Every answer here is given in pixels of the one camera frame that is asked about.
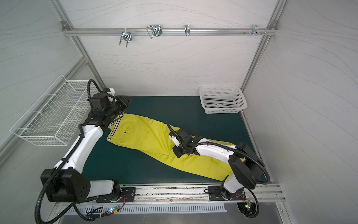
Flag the yellow long pants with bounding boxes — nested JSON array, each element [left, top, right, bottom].
[[107, 114, 233, 181]]

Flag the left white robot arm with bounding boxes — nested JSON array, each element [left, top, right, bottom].
[[41, 92, 132, 203]]

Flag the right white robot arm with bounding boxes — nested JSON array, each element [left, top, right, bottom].
[[168, 126, 266, 195]]

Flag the white plastic perforated basket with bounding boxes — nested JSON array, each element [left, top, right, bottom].
[[199, 85, 248, 114]]

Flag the green table mat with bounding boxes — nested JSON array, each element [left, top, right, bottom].
[[82, 96, 255, 184]]

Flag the white slotted vent strip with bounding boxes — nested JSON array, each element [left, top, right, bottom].
[[77, 203, 227, 215]]

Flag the metal u-bolt clamp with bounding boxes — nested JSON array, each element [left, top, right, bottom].
[[119, 30, 132, 48], [146, 24, 163, 39]]

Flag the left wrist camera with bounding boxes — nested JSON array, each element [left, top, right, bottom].
[[103, 88, 115, 96]]

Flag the white wire wall basket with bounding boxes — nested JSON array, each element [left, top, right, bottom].
[[10, 75, 90, 146]]

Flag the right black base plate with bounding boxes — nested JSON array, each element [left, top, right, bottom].
[[204, 186, 246, 202]]

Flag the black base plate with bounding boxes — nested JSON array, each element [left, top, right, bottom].
[[96, 187, 136, 203], [204, 186, 246, 202]]

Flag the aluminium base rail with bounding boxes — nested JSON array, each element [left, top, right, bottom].
[[121, 183, 286, 204]]

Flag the horizontal aluminium top rail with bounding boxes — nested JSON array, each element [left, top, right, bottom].
[[62, 27, 278, 37]]

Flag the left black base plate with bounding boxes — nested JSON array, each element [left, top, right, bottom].
[[96, 187, 136, 203]]

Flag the right black base cable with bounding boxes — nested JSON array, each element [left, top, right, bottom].
[[195, 141, 271, 219]]

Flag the black base cable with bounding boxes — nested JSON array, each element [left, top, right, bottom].
[[195, 141, 271, 219], [34, 123, 126, 224]]

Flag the left black base cable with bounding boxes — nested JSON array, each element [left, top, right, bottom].
[[34, 123, 126, 224]]

